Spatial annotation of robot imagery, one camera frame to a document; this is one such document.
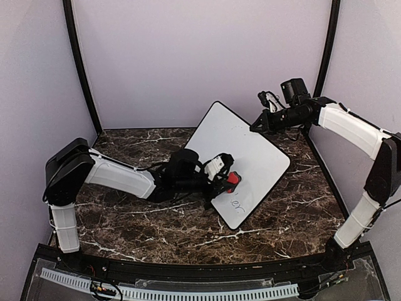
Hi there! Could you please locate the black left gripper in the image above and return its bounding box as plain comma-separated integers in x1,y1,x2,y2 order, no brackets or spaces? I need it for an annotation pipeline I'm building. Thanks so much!
175,169,234,201

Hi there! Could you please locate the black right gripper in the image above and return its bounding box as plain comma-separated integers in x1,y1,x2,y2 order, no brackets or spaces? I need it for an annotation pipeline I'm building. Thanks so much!
249,106,307,135

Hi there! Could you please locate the white whiteboard black frame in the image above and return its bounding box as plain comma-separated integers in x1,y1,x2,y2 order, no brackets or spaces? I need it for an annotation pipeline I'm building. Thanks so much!
185,101,291,230

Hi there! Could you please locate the red bone-shaped eraser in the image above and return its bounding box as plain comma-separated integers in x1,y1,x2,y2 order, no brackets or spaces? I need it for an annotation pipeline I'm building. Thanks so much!
226,171,242,193

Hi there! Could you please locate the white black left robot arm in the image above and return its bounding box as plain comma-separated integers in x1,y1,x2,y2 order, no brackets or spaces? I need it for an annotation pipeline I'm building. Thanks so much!
42,138,234,273

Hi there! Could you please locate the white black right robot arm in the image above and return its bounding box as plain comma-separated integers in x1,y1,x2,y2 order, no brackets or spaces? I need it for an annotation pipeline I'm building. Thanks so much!
250,91,400,250

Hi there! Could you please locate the black right whiteboard foot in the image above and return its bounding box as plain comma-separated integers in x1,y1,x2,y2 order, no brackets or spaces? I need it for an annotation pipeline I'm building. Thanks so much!
204,202,212,210

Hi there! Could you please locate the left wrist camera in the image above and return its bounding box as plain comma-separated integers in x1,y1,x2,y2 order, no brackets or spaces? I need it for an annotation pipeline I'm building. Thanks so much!
170,149,235,181

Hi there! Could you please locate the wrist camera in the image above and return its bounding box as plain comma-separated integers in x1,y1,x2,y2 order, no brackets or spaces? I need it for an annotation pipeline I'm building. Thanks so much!
257,78,313,113
170,149,235,181

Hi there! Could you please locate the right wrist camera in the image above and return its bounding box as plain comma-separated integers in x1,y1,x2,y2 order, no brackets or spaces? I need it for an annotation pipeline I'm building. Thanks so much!
257,78,313,113

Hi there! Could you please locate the black right corner post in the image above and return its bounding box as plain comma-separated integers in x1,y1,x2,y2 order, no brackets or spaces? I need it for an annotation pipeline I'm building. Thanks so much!
313,0,341,97

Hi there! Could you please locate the black corner post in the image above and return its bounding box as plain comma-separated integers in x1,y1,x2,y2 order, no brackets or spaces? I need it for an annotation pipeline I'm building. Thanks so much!
62,0,103,135
313,0,341,97

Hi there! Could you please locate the white slotted cable duct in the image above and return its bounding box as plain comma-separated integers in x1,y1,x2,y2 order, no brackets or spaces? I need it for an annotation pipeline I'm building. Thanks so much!
39,268,299,300

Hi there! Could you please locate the black curved front rail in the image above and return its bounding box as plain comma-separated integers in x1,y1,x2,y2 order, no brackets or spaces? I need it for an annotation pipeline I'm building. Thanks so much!
47,248,354,283

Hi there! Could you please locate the black left corner post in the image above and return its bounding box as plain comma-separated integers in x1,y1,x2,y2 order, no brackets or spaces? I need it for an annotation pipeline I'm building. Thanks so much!
62,0,103,135

